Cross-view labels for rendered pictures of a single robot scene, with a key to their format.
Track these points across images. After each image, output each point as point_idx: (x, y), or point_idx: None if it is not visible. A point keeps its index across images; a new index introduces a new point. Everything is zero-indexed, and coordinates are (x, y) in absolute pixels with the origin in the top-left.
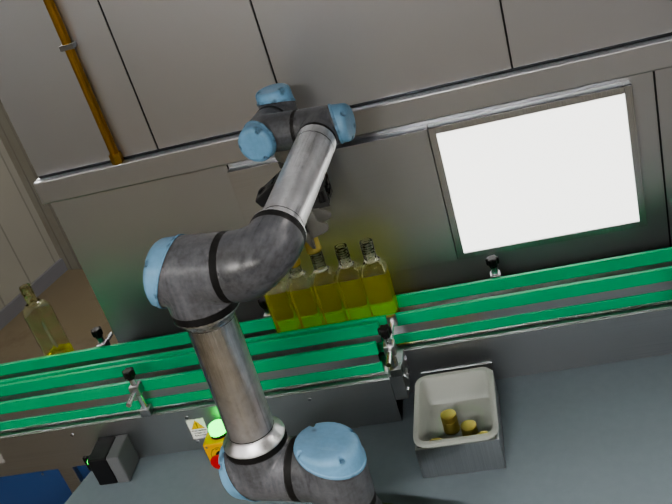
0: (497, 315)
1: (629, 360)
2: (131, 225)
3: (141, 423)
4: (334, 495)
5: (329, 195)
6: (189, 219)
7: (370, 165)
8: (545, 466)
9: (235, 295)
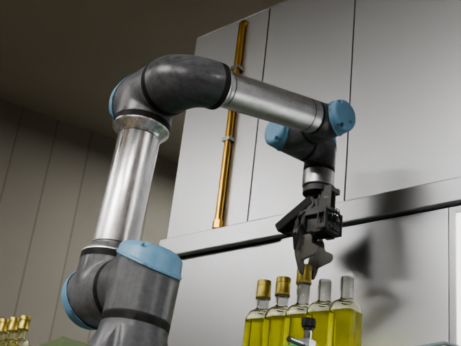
0: None
1: None
2: (202, 289)
3: None
4: (119, 277)
5: (331, 224)
6: (241, 288)
7: (391, 240)
8: None
9: (149, 80)
